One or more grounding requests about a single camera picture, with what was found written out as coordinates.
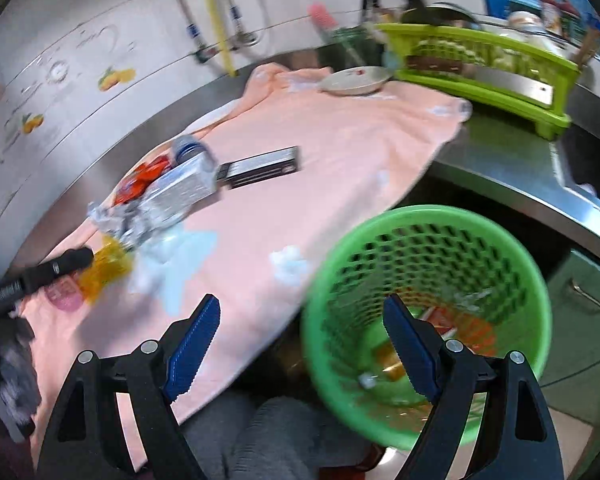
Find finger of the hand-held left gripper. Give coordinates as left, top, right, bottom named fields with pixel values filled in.
left=0, top=247, right=94, bottom=323

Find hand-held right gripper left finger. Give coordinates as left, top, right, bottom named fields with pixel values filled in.
left=35, top=294, right=221, bottom=480

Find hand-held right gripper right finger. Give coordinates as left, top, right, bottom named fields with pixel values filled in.
left=382, top=294, right=566, bottom=480

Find yellow transparent wrapper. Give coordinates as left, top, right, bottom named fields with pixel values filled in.
left=77, top=237, right=135, bottom=307

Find orange snack wrapper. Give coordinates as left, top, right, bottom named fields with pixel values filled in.
left=420, top=307, right=498, bottom=358

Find silver wrapper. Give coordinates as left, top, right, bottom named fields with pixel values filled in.
left=87, top=199, right=191, bottom=251

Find green plastic basket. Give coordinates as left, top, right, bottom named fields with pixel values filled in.
left=300, top=204, right=553, bottom=452

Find white milk carton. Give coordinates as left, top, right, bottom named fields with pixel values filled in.
left=145, top=152, right=220, bottom=223

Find black rectangular box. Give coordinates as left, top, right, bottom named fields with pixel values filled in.
left=215, top=146, right=303, bottom=191

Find person's grey trousers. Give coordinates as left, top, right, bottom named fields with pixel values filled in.
left=177, top=392, right=376, bottom=480

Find red cola can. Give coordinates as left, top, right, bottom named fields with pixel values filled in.
left=112, top=155, right=173, bottom=206

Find green cabinet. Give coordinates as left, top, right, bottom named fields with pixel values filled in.
left=537, top=245, right=600, bottom=421

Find blue drink can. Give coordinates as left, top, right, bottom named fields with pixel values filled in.
left=171, top=134, right=216, bottom=167

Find pink towel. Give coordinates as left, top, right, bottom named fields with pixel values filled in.
left=17, top=62, right=473, bottom=461

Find steel sink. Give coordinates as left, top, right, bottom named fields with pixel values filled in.
left=555, top=125, right=600, bottom=221

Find green dish rack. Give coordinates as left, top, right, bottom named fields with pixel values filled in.
left=375, top=22, right=581, bottom=141

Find metal water pipe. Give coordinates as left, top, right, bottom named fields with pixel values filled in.
left=220, top=0, right=261, bottom=51
left=172, top=0, right=218, bottom=63

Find white floral plate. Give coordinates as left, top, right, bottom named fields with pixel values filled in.
left=320, top=66, right=394, bottom=97

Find black pan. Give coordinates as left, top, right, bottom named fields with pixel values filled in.
left=400, top=0, right=481, bottom=27

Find white bowl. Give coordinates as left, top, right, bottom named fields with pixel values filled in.
left=507, top=10, right=544, bottom=32

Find wooden chopsticks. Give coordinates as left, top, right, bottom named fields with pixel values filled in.
left=577, top=27, right=600, bottom=67

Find metal cabinet handle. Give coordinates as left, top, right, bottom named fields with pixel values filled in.
left=570, top=280, right=600, bottom=318

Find wooden handled cleaver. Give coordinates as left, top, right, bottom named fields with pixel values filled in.
left=405, top=55, right=556, bottom=108

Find yellow hose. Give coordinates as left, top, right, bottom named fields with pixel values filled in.
left=202, top=0, right=237, bottom=77

